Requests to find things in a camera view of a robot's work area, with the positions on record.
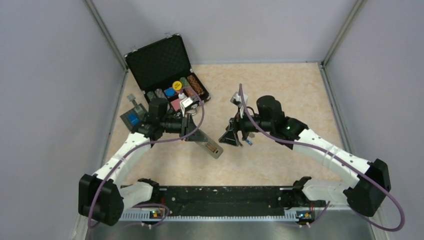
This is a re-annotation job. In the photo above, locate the black poker chip case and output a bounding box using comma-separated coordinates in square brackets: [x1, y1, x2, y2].
[124, 33, 211, 114]

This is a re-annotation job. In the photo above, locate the brown poker chip stack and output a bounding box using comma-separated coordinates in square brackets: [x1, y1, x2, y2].
[186, 75, 205, 96]

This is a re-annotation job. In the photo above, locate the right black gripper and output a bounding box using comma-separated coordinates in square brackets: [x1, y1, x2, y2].
[219, 106, 273, 147]

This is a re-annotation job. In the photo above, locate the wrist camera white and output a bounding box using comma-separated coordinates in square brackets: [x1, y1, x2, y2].
[178, 92, 197, 116]
[230, 92, 245, 119]

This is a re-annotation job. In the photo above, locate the purple green poker chip stack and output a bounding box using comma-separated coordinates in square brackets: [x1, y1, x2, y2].
[146, 88, 167, 103]

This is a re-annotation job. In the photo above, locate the grey lego plate with bricks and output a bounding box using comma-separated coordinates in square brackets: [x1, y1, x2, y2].
[120, 93, 148, 134]

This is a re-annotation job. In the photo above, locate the white remote control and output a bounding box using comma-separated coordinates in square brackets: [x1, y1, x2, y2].
[195, 134, 224, 159]

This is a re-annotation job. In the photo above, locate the yellow poker chip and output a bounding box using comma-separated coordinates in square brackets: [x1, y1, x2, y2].
[172, 80, 183, 92]

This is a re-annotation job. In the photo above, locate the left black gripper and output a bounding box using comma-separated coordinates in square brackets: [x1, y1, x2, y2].
[160, 112, 208, 142]

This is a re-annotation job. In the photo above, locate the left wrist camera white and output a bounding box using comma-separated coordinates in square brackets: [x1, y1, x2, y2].
[178, 92, 197, 116]

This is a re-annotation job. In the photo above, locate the pink card deck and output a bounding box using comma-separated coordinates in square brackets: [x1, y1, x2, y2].
[170, 98, 181, 112]

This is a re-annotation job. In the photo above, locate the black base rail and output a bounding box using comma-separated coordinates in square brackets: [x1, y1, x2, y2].
[120, 186, 326, 224]

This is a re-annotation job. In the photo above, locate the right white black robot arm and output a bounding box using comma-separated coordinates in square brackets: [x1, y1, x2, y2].
[218, 93, 391, 217]

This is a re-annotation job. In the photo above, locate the blue poker chip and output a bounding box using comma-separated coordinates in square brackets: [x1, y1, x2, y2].
[164, 87, 176, 98]

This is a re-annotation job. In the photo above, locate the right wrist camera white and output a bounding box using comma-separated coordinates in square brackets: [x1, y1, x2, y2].
[230, 92, 245, 119]

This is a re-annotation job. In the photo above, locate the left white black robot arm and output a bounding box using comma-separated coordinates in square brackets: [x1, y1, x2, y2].
[77, 98, 208, 228]

